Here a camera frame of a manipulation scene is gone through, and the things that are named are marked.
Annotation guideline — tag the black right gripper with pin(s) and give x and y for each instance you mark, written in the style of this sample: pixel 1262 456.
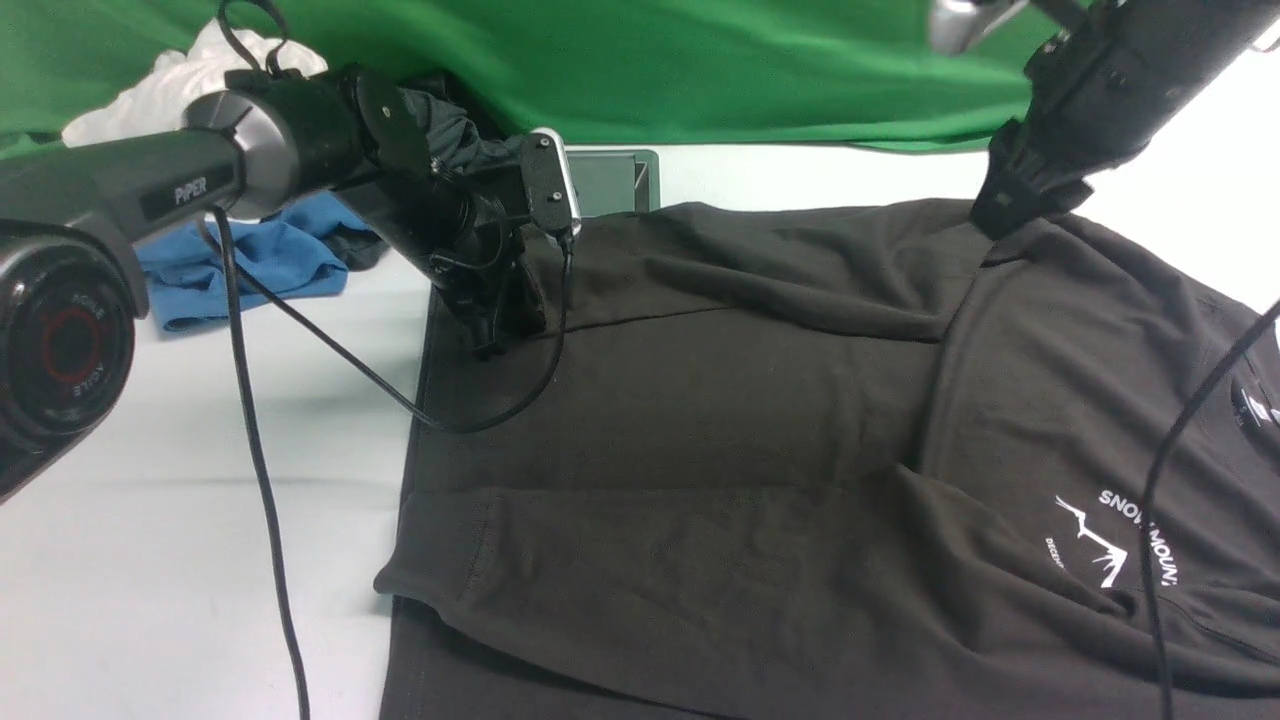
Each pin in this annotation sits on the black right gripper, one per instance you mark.
pixel 1038 167

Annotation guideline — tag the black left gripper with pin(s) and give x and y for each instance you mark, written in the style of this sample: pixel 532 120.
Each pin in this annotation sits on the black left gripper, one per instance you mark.
pixel 459 227

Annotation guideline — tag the dark gray long-sleeved shirt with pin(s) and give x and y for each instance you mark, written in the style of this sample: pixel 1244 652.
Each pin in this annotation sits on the dark gray long-sleeved shirt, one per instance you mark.
pixel 854 463

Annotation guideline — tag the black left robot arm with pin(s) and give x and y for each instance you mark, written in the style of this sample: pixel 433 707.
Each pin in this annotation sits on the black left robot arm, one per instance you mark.
pixel 73 218

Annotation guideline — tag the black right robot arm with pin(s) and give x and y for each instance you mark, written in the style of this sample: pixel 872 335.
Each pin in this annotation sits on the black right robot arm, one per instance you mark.
pixel 1100 89

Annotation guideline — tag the crumpled dark teal shirt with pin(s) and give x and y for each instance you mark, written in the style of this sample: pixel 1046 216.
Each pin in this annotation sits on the crumpled dark teal shirt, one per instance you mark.
pixel 423 110

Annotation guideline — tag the crumpled blue shirt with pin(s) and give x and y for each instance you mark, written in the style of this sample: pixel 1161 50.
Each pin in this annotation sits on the crumpled blue shirt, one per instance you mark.
pixel 306 250

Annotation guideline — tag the crumpled white shirt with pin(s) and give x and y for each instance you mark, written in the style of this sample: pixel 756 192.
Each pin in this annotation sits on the crumpled white shirt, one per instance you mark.
pixel 157 103

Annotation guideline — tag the green backdrop cloth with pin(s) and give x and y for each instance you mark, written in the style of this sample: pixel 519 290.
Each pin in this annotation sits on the green backdrop cloth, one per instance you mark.
pixel 857 72

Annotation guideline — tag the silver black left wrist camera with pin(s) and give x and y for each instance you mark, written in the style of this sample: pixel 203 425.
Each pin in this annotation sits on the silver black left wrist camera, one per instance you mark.
pixel 551 198

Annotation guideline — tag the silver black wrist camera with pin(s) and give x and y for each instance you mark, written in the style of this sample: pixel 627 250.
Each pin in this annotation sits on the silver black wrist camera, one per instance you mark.
pixel 551 198
pixel 957 26

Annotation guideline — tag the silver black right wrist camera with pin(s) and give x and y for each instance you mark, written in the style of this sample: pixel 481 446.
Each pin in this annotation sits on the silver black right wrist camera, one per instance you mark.
pixel 957 26

